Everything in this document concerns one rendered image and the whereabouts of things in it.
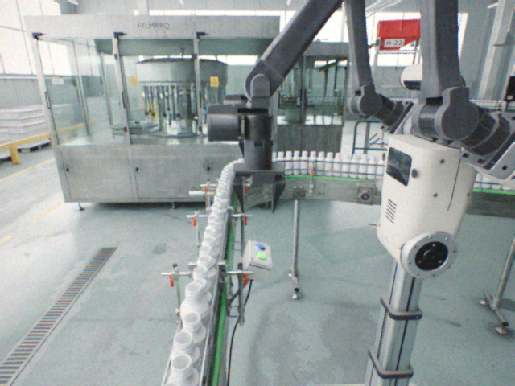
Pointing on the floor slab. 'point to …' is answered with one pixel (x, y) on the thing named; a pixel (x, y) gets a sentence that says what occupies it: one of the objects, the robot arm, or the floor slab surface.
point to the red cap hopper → (387, 34)
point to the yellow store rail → (20, 145)
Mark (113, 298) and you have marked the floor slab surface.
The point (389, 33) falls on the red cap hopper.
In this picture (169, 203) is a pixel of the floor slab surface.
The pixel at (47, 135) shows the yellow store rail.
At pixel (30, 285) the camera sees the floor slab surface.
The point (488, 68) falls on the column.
